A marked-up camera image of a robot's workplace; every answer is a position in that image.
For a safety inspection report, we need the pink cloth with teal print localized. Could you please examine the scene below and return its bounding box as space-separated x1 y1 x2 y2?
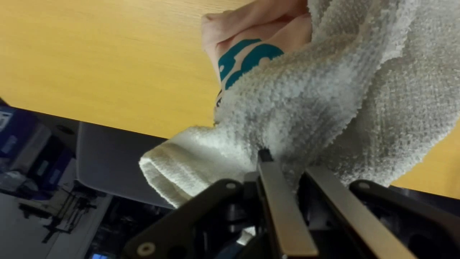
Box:
201 0 313 125

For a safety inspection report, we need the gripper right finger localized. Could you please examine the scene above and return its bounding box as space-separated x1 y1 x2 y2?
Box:
298 166 460 259

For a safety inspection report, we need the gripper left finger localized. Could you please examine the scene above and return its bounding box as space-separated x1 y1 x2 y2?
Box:
121 149 319 259

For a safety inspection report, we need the white towel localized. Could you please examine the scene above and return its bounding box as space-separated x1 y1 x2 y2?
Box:
139 0 460 209

